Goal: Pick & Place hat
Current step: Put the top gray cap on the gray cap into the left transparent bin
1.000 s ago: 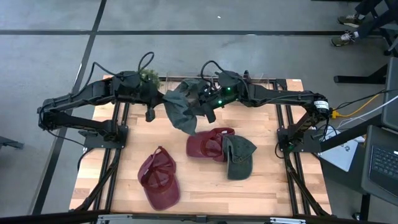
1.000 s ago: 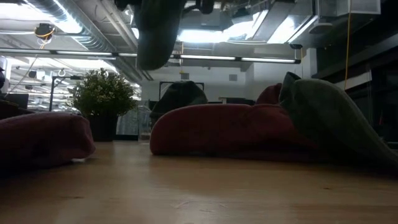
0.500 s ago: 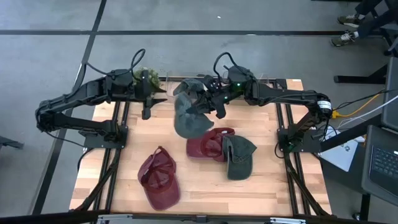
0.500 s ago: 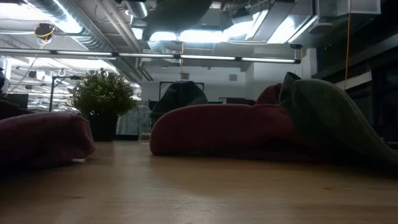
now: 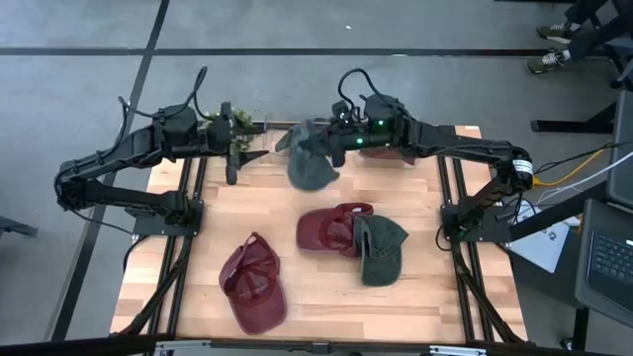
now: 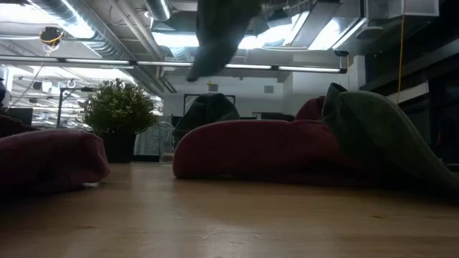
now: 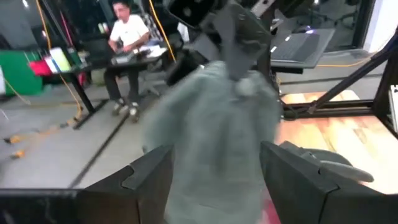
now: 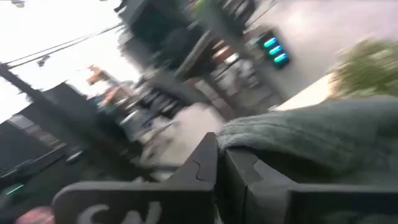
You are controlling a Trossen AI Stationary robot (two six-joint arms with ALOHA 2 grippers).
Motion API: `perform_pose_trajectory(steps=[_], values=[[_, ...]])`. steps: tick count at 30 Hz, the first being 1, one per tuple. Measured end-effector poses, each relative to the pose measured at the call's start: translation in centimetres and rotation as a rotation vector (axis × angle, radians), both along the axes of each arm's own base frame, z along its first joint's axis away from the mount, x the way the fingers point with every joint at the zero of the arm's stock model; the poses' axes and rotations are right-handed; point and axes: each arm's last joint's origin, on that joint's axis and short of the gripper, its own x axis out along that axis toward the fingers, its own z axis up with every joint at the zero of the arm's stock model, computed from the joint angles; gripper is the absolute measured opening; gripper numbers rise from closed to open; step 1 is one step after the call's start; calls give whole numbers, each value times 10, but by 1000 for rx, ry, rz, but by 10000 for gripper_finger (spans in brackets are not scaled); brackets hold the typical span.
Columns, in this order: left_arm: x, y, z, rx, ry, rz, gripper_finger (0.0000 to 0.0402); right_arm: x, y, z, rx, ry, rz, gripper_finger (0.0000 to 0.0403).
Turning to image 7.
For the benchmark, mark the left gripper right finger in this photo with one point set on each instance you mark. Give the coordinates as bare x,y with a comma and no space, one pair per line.
304,199

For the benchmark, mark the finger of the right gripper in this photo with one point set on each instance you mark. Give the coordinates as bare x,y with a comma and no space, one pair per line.
231,46
253,37

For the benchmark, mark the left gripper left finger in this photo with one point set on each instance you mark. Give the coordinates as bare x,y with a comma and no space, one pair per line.
140,193

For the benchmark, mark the grey cloth garment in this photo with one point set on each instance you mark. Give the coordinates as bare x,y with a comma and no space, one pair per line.
211,140

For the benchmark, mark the grey open laptop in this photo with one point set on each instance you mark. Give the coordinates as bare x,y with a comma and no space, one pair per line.
298,46

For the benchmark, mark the white papers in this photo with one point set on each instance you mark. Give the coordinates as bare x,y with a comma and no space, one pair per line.
154,51

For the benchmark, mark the person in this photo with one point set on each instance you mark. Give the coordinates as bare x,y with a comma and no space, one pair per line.
129,31

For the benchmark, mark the silver laptop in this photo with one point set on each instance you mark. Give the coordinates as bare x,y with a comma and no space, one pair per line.
119,57

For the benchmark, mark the black diagonal support bar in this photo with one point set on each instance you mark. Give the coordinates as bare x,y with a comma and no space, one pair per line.
348,81

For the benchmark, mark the black office desk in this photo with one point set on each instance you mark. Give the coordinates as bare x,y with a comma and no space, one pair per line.
81,93

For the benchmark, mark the red box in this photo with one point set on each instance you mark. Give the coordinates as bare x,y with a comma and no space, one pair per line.
40,68

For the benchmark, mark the black aluminium table frame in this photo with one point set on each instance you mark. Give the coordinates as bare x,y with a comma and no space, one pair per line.
342,107

